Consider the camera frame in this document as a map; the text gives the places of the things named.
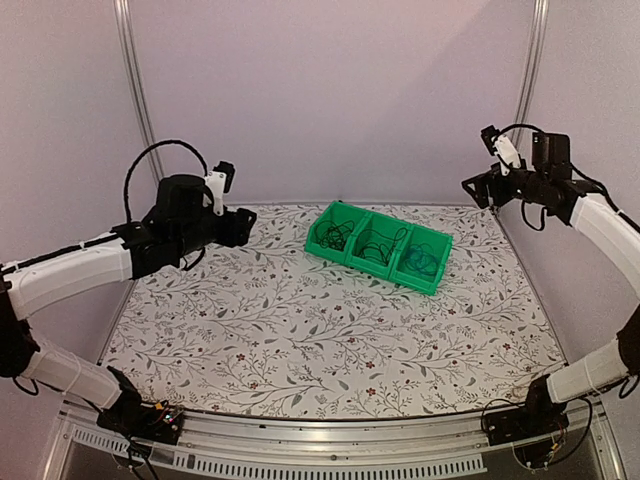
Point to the green bin left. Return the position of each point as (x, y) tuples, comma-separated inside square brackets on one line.
[(332, 235)]

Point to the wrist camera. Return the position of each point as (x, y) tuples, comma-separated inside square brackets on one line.
[(217, 184), (500, 146)]

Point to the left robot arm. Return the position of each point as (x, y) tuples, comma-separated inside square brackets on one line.
[(188, 215)]

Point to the front aluminium rail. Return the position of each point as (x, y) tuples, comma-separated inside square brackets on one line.
[(457, 446)]

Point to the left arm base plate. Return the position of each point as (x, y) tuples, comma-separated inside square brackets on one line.
[(160, 422)]

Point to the green bin middle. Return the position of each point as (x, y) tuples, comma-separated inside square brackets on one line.
[(378, 243)]

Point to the right aluminium frame post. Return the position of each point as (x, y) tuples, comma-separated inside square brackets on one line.
[(533, 58)]

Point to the floral table mat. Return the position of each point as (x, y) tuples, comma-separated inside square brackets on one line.
[(268, 330)]

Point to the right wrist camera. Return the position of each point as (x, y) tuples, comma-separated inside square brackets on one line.
[(500, 146)]

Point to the green bin right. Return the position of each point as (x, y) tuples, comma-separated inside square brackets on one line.
[(422, 262)]

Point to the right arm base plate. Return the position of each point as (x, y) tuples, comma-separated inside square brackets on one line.
[(536, 440)]

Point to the green bin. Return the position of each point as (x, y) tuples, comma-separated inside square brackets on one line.
[(332, 235), (422, 262), (378, 243)]

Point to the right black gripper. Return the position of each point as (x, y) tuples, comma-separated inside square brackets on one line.
[(479, 181)]

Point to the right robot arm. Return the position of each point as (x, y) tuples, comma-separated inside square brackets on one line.
[(551, 181)]

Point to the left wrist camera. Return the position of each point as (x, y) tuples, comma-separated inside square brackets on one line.
[(217, 184)]

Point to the aluminium frame post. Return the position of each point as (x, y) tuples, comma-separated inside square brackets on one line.
[(533, 58), (133, 71)]

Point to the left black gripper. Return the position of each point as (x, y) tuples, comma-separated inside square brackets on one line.
[(238, 228)]

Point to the left aluminium frame post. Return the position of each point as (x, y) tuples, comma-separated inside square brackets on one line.
[(133, 71)]

